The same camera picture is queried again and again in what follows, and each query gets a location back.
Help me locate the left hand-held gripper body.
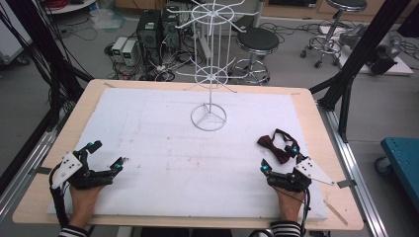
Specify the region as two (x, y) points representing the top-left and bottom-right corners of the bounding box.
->
(51, 148), (116, 191)

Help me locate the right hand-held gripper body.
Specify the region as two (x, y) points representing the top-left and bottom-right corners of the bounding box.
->
(267, 153), (336, 194)

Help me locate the dark red bow tie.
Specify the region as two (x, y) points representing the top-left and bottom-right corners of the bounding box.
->
(256, 128), (301, 165)

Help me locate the person's left hand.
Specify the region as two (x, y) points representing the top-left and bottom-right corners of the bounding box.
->
(68, 183), (105, 229)

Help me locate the person's right hand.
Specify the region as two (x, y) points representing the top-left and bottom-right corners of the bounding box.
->
(274, 187), (306, 224)

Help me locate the grey tape strip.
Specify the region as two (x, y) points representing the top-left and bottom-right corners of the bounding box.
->
(29, 166), (53, 176)
(336, 179), (358, 190)

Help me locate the thin wooden stick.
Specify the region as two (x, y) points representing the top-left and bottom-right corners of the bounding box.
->
(323, 198), (349, 227)

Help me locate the person's left striped sleeve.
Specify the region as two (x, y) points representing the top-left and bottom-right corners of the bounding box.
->
(57, 224), (89, 237)

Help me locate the person's striped sleeve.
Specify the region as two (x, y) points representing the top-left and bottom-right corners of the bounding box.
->
(57, 224), (89, 237)
(270, 219), (302, 237)

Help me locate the person's right striped sleeve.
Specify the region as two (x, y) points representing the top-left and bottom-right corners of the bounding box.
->
(270, 219), (302, 237)

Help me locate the white foam mat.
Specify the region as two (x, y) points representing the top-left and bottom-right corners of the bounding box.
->
(46, 86), (329, 222)

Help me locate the blue cart with wheel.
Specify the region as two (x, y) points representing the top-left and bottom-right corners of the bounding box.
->
(374, 136), (419, 215)

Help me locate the grey bench power supply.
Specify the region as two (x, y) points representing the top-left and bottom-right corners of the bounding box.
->
(111, 36), (128, 62)
(121, 39), (138, 67)

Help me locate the black round padded stool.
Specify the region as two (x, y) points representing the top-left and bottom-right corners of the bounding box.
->
(229, 26), (281, 87)

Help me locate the chrome stool with castors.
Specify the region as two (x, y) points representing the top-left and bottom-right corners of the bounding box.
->
(299, 0), (369, 69)

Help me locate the black computer tower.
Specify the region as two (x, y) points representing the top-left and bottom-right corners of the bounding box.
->
(135, 9), (163, 67)
(161, 14), (182, 56)

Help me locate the clear plastic bag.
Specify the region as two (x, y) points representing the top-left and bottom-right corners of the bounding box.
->
(89, 7), (126, 32)

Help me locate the white board with grey device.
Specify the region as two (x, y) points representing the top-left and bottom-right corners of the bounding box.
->
(318, 23), (415, 77)

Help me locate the white round table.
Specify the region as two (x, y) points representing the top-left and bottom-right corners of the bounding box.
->
(42, 0), (97, 16)

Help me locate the left hand-held gripper black cable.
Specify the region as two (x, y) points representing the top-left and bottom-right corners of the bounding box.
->
(48, 163), (71, 229)

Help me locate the hand-held gripper black cable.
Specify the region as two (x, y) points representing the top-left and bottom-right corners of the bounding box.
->
(48, 163), (71, 229)
(272, 185), (313, 237)

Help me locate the right hand-held gripper black cable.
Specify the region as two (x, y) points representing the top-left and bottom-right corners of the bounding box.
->
(272, 185), (313, 237)

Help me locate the aluminium rail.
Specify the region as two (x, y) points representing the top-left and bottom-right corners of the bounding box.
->
(0, 108), (67, 228)
(316, 104), (390, 237)

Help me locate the white wire display rack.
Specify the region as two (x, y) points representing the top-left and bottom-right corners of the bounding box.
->
(166, 0), (261, 132)

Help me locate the black metal frame post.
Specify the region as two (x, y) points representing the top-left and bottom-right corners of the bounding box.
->
(308, 0), (413, 144)
(0, 0), (94, 196)

